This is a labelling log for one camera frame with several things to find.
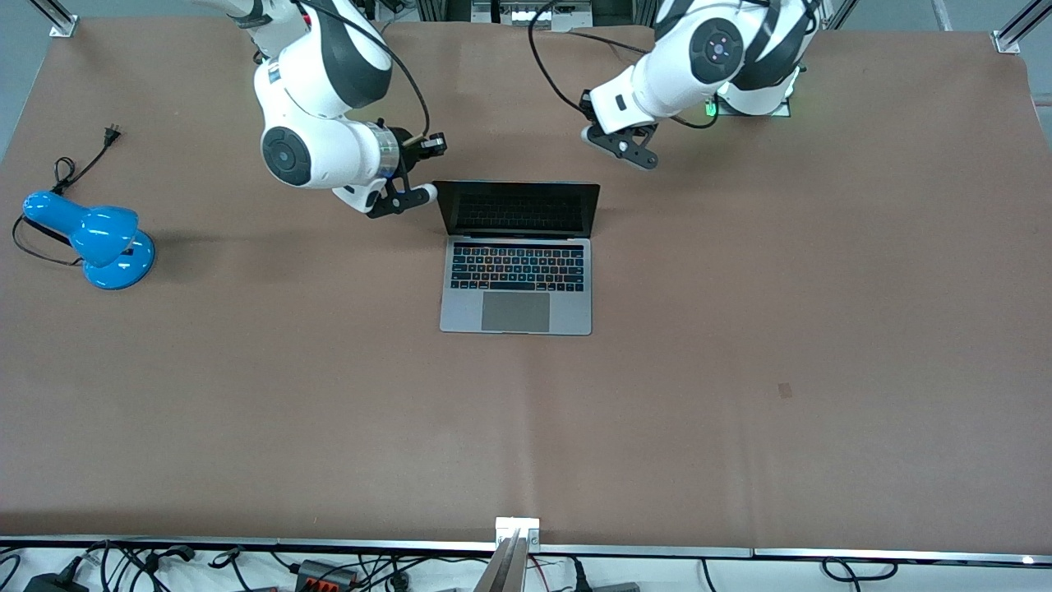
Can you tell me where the silver grey laptop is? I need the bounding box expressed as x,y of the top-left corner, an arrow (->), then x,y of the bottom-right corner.
431,180 -> 602,336

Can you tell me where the grey socket box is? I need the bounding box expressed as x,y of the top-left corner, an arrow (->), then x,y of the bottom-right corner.
472,0 -> 594,33

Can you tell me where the aluminium corner profile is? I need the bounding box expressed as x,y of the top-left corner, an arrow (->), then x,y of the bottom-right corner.
30,0 -> 80,39
990,0 -> 1052,55

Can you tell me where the brown table mat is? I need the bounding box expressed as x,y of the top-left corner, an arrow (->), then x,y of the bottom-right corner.
0,16 -> 1052,553

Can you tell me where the black orange connector box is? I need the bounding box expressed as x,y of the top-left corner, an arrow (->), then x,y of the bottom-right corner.
293,559 -> 359,590

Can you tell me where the black power adapter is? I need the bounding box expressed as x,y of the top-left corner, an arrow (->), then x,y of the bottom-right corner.
23,570 -> 90,592

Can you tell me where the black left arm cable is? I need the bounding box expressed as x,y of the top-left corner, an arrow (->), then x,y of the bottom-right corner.
528,0 -> 721,130

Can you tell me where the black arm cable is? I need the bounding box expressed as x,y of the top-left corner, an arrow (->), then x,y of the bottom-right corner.
528,0 -> 721,130
300,0 -> 431,145

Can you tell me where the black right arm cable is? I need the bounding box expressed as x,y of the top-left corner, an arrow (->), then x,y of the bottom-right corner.
300,0 -> 431,145

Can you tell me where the thin black base cable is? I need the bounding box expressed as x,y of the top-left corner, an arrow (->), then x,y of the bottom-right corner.
567,30 -> 654,57

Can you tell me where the dark aluminium frame post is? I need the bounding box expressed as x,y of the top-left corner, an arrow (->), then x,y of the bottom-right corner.
416,0 -> 473,24

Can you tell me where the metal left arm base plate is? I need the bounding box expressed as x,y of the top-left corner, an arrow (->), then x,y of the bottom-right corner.
705,70 -> 795,118

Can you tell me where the black lamp power cord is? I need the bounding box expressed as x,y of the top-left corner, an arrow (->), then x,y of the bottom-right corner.
12,123 -> 124,268

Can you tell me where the white post bracket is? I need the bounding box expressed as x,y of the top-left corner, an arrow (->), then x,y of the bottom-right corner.
495,516 -> 542,550

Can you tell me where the aluminium camera mount post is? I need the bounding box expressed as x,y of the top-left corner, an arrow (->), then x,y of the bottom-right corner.
473,528 -> 528,592

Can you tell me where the silver table edge rail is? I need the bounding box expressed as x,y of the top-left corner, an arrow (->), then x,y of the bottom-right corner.
0,536 -> 1052,568

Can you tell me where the tangled black cable bundle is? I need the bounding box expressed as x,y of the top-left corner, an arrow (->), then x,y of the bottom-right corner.
81,539 -> 198,592

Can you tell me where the looped black cable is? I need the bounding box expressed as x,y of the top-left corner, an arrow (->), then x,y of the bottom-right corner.
822,557 -> 898,584

